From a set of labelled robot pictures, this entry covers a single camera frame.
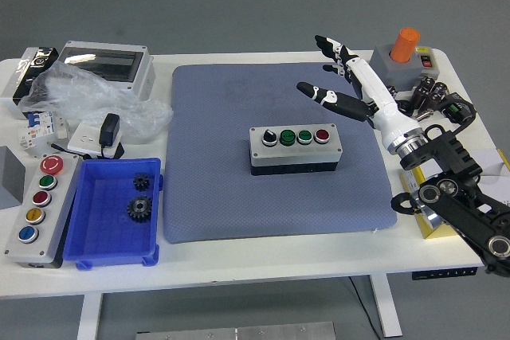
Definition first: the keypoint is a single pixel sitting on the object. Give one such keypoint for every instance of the small black gear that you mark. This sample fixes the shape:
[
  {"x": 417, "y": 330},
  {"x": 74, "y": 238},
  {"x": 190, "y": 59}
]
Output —
[{"x": 141, "y": 182}]

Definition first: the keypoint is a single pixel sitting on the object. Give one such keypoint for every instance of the large black gear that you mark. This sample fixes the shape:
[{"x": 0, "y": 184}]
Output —
[{"x": 134, "y": 212}]

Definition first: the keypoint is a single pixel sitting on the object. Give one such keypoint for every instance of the grey four-button control box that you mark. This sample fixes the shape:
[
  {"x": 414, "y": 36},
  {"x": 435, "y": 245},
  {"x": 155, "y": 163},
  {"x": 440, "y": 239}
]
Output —
[{"x": 295, "y": 157}]

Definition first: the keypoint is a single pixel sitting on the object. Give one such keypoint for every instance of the clear plastic bag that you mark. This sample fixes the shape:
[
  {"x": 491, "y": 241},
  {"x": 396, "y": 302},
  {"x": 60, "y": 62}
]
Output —
[{"x": 99, "y": 97}]

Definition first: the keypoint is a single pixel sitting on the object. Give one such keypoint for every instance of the white yellow carton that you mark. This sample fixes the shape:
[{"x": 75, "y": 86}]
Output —
[{"x": 494, "y": 165}]

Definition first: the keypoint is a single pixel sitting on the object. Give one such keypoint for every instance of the grey metal floor plate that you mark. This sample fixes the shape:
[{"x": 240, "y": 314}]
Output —
[{"x": 239, "y": 333}]

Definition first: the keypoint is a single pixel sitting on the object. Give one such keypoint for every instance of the orange cylinder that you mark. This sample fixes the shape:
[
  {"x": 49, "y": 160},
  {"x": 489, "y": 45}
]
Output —
[{"x": 404, "y": 45}]

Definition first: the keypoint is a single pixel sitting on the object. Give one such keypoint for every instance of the black table control panel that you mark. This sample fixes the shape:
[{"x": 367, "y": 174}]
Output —
[{"x": 444, "y": 273}]

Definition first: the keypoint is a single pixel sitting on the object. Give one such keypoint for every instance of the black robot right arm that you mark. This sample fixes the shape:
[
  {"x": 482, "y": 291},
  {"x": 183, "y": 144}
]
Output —
[{"x": 466, "y": 212}]

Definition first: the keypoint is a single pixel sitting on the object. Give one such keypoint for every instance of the white wall socket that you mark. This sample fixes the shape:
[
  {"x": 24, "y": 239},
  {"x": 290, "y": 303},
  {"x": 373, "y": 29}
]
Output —
[{"x": 83, "y": 137}]

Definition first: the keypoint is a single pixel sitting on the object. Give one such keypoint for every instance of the white table leg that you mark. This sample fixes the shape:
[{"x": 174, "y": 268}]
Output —
[
  {"x": 89, "y": 316},
  {"x": 386, "y": 304}
]

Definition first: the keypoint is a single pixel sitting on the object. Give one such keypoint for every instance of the white box glossy black panel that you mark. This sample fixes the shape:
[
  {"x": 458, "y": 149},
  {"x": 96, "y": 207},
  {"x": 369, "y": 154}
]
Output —
[{"x": 16, "y": 73}]

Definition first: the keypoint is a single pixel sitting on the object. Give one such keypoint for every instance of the grey distribution box clear lid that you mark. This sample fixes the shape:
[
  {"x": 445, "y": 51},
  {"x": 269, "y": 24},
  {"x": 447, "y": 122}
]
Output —
[{"x": 99, "y": 63}]

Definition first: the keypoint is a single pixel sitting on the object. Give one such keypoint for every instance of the grey block base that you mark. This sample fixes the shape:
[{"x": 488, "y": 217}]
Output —
[{"x": 392, "y": 71}]

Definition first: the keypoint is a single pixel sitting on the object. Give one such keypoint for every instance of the grey metal box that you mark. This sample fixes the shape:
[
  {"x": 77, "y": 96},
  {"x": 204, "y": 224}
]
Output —
[{"x": 10, "y": 177}]

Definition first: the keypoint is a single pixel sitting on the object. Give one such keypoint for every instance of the black cylindrical capacitor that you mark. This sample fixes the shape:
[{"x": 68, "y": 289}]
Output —
[
  {"x": 392, "y": 90},
  {"x": 431, "y": 103},
  {"x": 426, "y": 82},
  {"x": 440, "y": 88},
  {"x": 418, "y": 98}
]

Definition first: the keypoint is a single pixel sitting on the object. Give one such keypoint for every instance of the blue plastic bin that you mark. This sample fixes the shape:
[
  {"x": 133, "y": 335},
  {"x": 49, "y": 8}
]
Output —
[{"x": 103, "y": 236}]

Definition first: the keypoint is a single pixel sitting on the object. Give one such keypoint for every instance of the grey-blue mat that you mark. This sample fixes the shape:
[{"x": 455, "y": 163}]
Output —
[{"x": 215, "y": 196}]

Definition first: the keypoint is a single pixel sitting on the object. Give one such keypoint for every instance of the black green terminal module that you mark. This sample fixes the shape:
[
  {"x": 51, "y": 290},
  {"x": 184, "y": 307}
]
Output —
[{"x": 454, "y": 111}]

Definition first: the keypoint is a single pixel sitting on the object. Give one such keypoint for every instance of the white blue circuit breaker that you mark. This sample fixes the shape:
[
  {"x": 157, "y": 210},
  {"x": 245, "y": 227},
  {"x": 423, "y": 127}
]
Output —
[{"x": 38, "y": 129}]

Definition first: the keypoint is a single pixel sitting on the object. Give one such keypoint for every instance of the black power adapter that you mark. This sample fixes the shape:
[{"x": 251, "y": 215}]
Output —
[{"x": 109, "y": 129}]

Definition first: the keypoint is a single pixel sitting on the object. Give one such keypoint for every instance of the grey five-button control box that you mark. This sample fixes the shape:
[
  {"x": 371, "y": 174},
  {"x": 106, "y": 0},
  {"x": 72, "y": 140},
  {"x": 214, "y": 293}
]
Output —
[{"x": 40, "y": 212}]

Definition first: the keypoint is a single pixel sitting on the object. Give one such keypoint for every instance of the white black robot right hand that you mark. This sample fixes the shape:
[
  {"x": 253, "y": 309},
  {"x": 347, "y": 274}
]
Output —
[{"x": 382, "y": 105}]

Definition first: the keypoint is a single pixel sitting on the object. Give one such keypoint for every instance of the white red-black switch box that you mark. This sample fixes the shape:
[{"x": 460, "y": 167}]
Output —
[{"x": 426, "y": 59}]

